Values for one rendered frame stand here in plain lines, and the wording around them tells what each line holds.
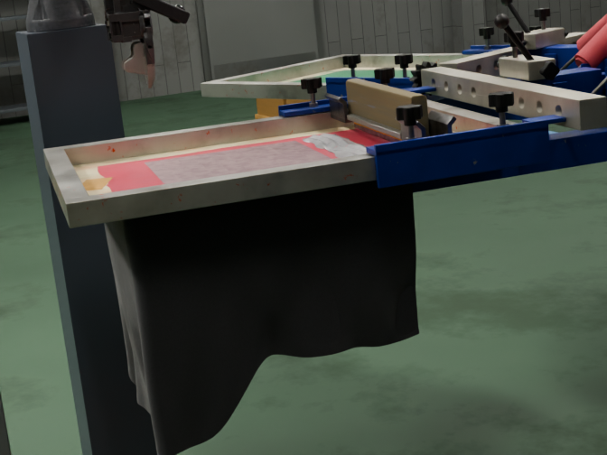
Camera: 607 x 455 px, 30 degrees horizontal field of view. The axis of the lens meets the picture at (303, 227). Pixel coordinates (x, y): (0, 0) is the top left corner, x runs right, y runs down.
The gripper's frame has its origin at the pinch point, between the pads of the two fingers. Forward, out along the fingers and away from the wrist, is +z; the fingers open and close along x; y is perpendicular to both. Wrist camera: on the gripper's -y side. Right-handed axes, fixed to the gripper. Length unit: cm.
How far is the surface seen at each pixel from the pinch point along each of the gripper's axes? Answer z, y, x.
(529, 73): 4, -65, 33
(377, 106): 7.3, -36.7, 27.0
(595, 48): 3, -84, 23
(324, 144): 13.7, -27.4, 22.3
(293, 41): 69, -282, -944
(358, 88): 4.7, -36.7, 16.8
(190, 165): 14.2, -2.0, 20.5
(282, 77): 13, -50, -94
